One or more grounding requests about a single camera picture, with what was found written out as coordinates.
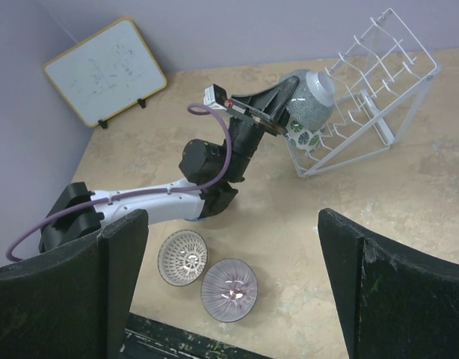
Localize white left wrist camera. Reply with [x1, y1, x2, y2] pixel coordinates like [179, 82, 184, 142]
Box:
[203, 84, 228, 111]

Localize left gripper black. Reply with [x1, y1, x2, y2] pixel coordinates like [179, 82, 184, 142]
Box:
[227, 76, 299, 135]

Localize brown wheel pattern bowl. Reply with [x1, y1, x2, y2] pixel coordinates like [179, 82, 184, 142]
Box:
[158, 230, 209, 286]

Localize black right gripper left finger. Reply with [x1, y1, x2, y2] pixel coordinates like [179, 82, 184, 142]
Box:
[0, 209, 149, 358]

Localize black whiteboard stand foot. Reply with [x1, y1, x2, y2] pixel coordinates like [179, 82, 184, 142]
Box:
[137, 99, 147, 108]
[98, 120, 108, 129]

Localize grey dotted red-rim bowl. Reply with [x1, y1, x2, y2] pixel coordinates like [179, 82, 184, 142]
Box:
[280, 69, 336, 130]

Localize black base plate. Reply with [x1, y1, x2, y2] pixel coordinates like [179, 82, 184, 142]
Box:
[118, 313, 263, 358]

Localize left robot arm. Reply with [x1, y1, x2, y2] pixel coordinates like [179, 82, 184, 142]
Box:
[39, 76, 300, 253]

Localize small whiteboard yellow frame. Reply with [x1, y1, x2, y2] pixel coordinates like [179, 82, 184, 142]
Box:
[43, 17, 167, 127]

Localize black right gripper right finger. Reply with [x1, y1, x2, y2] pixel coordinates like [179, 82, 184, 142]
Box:
[318, 208, 459, 358]

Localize white wire dish rack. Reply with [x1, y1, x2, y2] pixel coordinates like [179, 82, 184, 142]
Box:
[288, 8, 441, 177]

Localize green leaf pattern bowl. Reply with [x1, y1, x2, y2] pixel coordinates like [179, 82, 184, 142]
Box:
[285, 120, 325, 153]

